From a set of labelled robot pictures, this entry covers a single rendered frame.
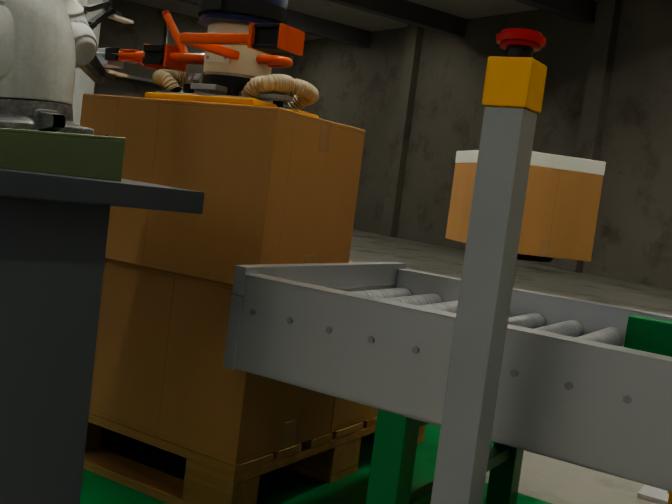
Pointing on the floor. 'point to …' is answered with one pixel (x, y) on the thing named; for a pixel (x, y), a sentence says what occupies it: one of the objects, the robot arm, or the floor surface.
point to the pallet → (200, 473)
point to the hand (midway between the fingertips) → (123, 48)
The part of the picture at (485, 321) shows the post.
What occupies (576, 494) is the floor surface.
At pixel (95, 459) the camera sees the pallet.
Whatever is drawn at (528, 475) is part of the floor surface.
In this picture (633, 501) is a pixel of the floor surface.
